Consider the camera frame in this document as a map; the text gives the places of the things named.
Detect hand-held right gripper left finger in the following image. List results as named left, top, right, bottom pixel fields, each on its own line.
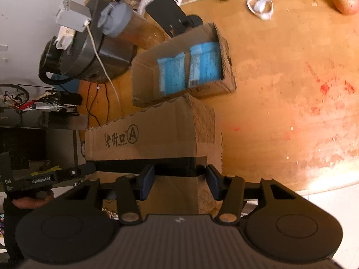
left=69, top=164, right=156, bottom=225

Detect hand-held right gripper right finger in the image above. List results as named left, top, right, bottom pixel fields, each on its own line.
left=206, top=164, right=298, bottom=225

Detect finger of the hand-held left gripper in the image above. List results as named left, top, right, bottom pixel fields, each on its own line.
left=57, top=162, right=97, bottom=183

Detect taped cardboard box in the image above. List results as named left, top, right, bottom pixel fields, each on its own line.
left=84, top=93, right=224, bottom=217

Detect blue tissue packet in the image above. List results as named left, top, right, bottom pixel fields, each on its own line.
left=157, top=52, right=186, bottom=96
left=188, top=42, right=222, bottom=88

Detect round wooden desktop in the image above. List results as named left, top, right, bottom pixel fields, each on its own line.
left=78, top=0, right=359, bottom=194

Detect person's left hand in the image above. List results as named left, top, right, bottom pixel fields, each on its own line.
left=12, top=190, right=56, bottom=210

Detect black box device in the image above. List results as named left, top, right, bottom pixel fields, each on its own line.
left=57, top=91, right=84, bottom=106

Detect red bicycle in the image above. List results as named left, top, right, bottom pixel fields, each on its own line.
left=0, top=83, right=81, bottom=116

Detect blue cloth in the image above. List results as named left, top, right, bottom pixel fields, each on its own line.
left=46, top=72, right=81, bottom=93

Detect silver multi cooker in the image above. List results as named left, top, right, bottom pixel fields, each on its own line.
left=71, top=0, right=138, bottom=84

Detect grey power adapter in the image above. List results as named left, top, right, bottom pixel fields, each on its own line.
left=54, top=0, right=92, bottom=49

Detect grey lid shaker bottle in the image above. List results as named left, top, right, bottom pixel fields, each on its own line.
left=99, top=1, right=166, bottom=51

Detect dark grey phone stand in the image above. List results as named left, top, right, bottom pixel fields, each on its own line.
left=145, top=0, right=203, bottom=38

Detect paper wrapped chopsticks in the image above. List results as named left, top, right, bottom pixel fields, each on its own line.
left=179, top=0, right=211, bottom=7

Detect red yellow apple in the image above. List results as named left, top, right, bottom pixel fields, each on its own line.
left=332, top=0, right=359, bottom=15

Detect thin black cable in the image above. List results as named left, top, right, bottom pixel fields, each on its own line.
left=86, top=82, right=110, bottom=127

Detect long white power cable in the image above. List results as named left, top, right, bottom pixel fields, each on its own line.
left=83, top=19, right=123, bottom=115

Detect white elastic strap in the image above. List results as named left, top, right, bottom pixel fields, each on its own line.
left=246, top=0, right=274, bottom=21

